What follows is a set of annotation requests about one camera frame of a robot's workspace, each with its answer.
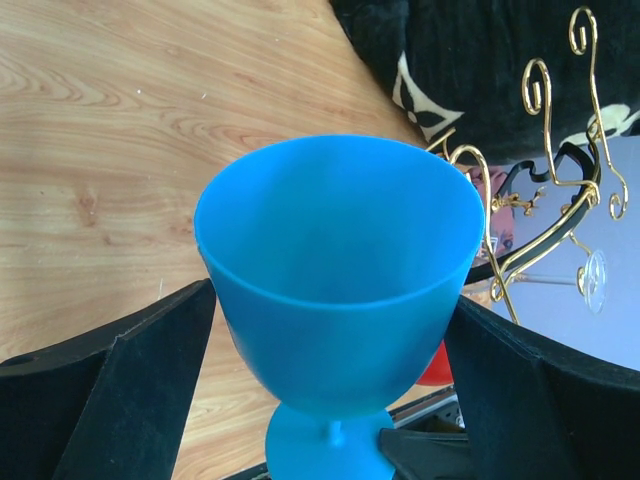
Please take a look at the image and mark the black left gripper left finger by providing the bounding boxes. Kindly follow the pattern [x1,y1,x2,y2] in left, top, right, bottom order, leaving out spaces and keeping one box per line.
[1,279,216,480]

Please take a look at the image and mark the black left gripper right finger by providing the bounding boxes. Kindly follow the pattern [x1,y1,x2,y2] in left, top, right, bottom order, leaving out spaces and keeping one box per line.
[379,297,639,479]

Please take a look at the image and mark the red plastic wine glass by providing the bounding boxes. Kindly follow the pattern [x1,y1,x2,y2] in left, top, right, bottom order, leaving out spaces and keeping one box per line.
[416,341,453,386]

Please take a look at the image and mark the clear wine glass front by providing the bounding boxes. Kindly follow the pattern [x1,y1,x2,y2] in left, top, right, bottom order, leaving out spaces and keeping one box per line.
[462,248,610,315]

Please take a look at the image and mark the gold wire wine glass rack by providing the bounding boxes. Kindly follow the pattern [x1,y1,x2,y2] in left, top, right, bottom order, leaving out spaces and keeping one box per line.
[426,5,629,325]

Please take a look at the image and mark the blue wine glass front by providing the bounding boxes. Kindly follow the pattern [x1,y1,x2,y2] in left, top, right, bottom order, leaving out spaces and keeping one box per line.
[194,134,485,479]

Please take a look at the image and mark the black floral blanket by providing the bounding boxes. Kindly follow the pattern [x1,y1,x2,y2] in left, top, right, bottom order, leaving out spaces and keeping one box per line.
[332,1,639,165]

